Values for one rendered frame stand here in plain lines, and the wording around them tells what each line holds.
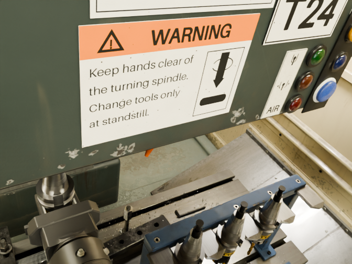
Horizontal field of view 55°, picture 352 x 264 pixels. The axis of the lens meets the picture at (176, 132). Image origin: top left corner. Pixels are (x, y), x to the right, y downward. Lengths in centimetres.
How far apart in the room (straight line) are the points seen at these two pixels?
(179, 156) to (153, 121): 155
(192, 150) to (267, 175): 52
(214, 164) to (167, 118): 130
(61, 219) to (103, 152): 32
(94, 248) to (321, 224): 107
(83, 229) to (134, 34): 41
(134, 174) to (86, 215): 112
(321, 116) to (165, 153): 86
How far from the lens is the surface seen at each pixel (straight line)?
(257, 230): 83
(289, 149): 153
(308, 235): 145
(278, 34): 34
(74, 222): 60
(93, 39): 24
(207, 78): 31
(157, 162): 180
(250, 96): 36
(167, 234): 75
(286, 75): 38
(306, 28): 36
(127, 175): 171
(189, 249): 70
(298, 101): 43
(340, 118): 134
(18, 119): 26
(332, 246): 145
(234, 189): 133
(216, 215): 81
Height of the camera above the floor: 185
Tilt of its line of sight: 39 degrees down
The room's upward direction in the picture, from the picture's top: 12 degrees clockwise
